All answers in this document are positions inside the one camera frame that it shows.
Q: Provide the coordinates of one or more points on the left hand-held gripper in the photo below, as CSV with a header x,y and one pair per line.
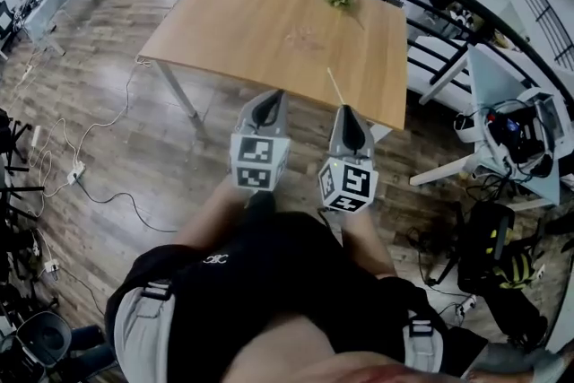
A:
x,y
260,127

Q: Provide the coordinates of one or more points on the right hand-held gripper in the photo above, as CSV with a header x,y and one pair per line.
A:
x,y
345,175

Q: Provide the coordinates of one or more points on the clear glass cup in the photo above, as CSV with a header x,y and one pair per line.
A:
x,y
305,38

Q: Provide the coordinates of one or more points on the person's left forearm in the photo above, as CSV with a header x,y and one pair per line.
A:
x,y
211,215

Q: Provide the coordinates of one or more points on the person's right forearm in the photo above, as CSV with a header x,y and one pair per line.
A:
x,y
367,242

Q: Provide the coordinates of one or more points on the white table leg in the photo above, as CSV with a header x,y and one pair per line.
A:
x,y
179,89

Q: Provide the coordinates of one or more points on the white headset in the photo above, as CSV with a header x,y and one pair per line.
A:
x,y
466,126

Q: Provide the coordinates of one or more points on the person's black shirt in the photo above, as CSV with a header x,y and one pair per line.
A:
x,y
269,282

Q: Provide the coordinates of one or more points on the black backpack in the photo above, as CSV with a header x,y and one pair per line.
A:
x,y
486,246

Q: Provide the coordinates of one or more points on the white desk with equipment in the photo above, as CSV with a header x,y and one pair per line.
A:
x,y
515,121

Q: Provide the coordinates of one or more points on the black yellow bag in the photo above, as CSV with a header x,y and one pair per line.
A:
x,y
520,269

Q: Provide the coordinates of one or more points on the small white power strip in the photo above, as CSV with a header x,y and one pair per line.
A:
x,y
51,267

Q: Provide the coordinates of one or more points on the grey round chair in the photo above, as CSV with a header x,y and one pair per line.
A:
x,y
42,336

